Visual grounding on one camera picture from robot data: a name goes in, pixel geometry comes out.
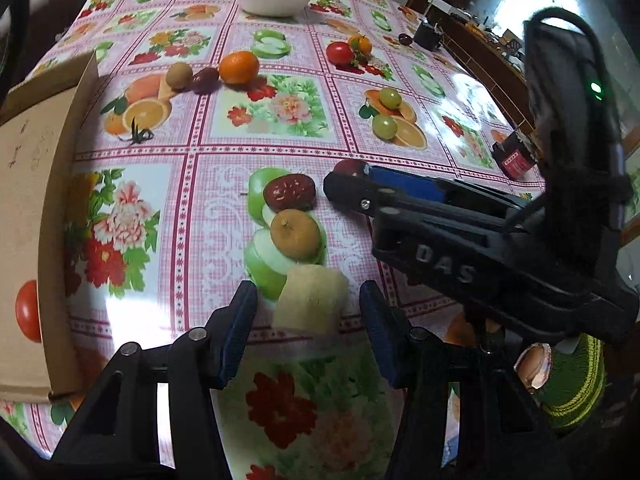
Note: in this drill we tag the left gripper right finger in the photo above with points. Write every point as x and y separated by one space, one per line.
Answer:
387 329

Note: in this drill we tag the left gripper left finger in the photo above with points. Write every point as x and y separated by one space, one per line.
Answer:
229 328

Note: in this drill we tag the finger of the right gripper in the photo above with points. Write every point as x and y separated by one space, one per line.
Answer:
426 188
359 195

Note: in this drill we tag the dark red apple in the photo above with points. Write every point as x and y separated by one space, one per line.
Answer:
352 167

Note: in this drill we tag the red tomato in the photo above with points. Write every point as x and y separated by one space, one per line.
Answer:
339 53
27 311

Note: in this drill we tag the right hand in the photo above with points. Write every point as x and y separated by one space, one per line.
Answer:
533 366

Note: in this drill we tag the red jujube date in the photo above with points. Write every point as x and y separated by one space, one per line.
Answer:
291 191

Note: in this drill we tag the green grape lower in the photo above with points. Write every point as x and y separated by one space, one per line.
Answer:
384 127

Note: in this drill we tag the green grape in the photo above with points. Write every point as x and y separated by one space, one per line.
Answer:
390 98
384 127

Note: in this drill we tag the brown round pear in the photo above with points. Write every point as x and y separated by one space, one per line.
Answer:
295 234

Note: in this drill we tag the green grape upper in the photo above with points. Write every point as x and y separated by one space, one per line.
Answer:
390 98

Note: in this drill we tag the wooden side cabinet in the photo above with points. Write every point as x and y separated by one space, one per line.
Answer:
475 32

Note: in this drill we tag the small orange tangerine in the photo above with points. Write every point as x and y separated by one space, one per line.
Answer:
360 45

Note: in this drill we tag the black cup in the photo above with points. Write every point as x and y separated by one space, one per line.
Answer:
428 36

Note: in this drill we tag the small dark plum far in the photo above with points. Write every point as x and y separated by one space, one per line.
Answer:
405 39

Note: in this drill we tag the floral fruit print tablecloth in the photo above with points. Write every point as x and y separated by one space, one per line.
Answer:
166 214

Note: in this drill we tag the orange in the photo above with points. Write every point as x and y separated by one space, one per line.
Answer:
238 68

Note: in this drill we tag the dark purple plum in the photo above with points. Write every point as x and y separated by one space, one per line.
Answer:
205 81

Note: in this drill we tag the brown kiwi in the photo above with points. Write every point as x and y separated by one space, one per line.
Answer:
179 76

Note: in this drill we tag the brown cardboard tray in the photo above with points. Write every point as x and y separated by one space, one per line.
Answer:
40 119

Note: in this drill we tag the brown armchair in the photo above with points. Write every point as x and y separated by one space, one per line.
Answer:
48 19

